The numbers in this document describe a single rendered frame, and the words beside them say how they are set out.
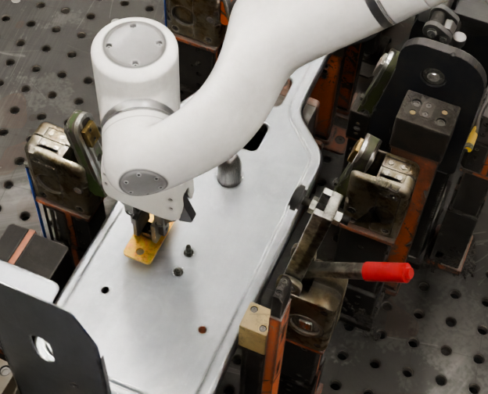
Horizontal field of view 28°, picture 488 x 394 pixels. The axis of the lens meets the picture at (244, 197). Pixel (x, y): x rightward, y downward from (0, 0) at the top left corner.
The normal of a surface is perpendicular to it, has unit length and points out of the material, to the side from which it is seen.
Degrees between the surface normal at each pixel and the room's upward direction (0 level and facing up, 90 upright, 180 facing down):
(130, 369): 0
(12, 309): 90
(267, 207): 0
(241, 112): 68
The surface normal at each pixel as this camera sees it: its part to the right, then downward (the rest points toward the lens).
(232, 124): 0.59, 0.43
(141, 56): 0.04, -0.54
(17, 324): -0.40, 0.76
